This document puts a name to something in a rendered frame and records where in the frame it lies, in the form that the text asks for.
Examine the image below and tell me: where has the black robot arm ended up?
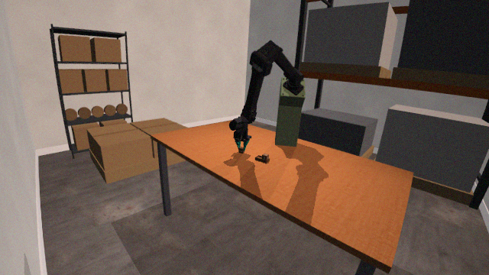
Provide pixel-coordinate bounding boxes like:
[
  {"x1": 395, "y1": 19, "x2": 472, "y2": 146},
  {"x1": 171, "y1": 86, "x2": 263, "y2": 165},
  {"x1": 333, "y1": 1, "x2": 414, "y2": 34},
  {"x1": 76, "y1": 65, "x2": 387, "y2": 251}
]
[{"x1": 229, "y1": 40, "x2": 304, "y2": 142}]

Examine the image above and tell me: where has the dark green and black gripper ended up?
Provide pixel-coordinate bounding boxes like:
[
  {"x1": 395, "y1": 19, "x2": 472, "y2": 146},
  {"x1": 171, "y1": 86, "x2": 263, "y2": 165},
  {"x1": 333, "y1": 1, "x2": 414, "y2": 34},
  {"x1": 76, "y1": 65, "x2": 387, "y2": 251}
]
[{"x1": 235, "y1": 135, "x2": 251, "y2": 151}]

